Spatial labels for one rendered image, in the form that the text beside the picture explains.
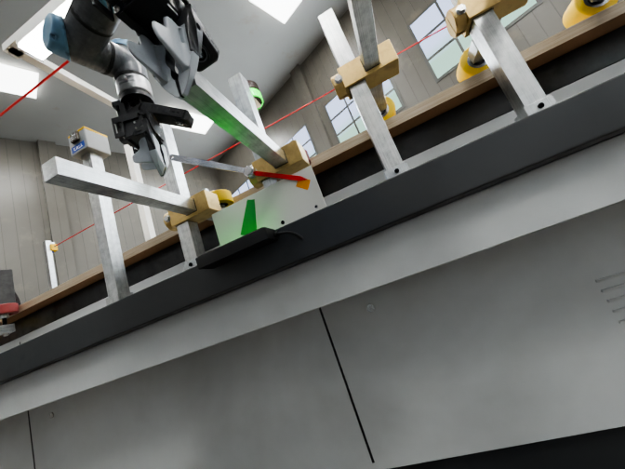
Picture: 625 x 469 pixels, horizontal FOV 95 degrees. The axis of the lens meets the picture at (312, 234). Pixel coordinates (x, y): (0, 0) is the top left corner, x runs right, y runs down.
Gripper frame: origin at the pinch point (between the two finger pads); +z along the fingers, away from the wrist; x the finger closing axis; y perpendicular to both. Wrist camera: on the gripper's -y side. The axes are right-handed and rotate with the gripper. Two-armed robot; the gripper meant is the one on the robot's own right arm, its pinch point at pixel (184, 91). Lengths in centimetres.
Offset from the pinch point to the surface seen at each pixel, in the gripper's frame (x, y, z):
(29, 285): -637, -326, -182
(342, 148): 12.5, -45.5, -6.6
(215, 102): 1.2, -4.6, -0.8
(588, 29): 70, -46, -6
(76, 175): -23.5, -2.7, -1.0
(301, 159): 4.6, -28.7, -0.2
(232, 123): 0.5, -9.8, -0.8
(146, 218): -134, -125, -65
